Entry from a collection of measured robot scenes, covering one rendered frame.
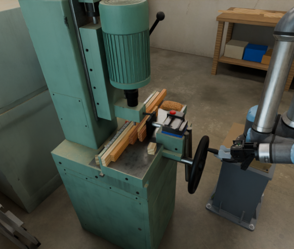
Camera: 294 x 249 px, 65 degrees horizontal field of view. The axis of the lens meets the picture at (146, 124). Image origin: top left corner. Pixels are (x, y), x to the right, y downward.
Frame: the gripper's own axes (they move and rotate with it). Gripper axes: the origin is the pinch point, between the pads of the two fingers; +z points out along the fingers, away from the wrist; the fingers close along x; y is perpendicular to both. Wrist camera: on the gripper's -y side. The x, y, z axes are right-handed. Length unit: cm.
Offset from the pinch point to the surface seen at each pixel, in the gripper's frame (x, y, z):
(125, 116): 15, 37, 32
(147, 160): 26.2, 19.7, 21.2
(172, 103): -17.1, 23.6, 23.9
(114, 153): 32, 28, 32
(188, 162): 12.8, 6.8, 9.7
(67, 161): 33, 23, 66
